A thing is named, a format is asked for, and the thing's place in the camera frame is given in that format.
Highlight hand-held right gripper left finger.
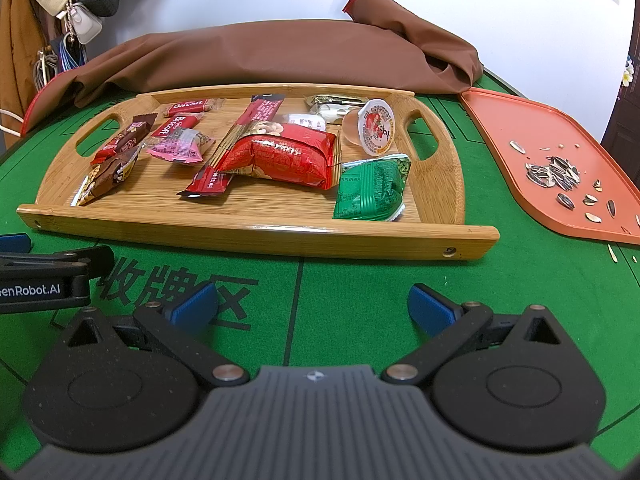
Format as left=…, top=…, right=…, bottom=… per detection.
left=52, top=282, right=250, bottom=386

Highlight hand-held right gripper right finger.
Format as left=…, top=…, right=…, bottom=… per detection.
left=382, top=283, right=573, bottom=386

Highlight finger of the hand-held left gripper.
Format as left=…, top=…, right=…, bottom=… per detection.
left=0, top=245, right=116, bottom=281
left=0, top=232, right=32, bottom=256

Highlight brown almond bar packet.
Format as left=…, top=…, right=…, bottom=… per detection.
left=75, top=146, right=143, bottom=207

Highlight red brown chocolate packet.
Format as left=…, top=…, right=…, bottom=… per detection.
left=90, top=114, right=157, bottom=166

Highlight wooden tray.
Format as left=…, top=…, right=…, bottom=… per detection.
left=16, top=83, right=501, bottom=261

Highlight green snack packet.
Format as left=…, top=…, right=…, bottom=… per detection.
left=332, top=154, right=413, bottom=222

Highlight pink snack packet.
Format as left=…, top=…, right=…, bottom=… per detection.
left=145, top=127, right=217, bottom=166

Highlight red biscuit packet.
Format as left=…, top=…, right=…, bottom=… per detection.
left=151, top=112, right=205, bottom=138
left=164, top=97, right=226, bottom=117

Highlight jelly cup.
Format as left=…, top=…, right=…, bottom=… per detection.
left=341, top=98, right=398, bottom=156

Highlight white packet with pink print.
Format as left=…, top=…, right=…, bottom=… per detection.
left=286, top=114, right=327, bottom=131

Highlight gold snack packet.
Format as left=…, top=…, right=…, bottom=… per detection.
left=305, top=94, right=371, bottom=111

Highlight red peanut packet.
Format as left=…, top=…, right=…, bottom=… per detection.
left=216, top=121, right=341, bottom=191

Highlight pile of sunflower seeds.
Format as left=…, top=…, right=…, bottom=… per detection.
left=509, top=140, right=638, bottom=225

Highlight brown coat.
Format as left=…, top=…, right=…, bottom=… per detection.
left=0, top=0, right=56, bottom=126

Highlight long dark red bar packet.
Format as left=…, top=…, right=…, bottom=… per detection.
left=176, top=92, right=286, bottom=201

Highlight orange plastic board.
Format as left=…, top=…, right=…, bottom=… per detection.
left=459, top=87, right=640, bottom=247

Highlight white small pouch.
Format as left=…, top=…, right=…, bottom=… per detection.
left=64, top=2, right=103, bottom=45

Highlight brown cloth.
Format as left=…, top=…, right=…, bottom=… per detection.
left=20, top=0, right=485, bottom=136

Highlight dark brown door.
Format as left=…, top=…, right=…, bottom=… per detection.
left=600, top=35, right=640, bottom=171

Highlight white cable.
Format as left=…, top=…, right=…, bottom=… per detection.
left=0, top=107, right=25, bottom=137

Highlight blue cords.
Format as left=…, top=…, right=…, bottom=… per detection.
left=55, top=32, right=88, bottom=73

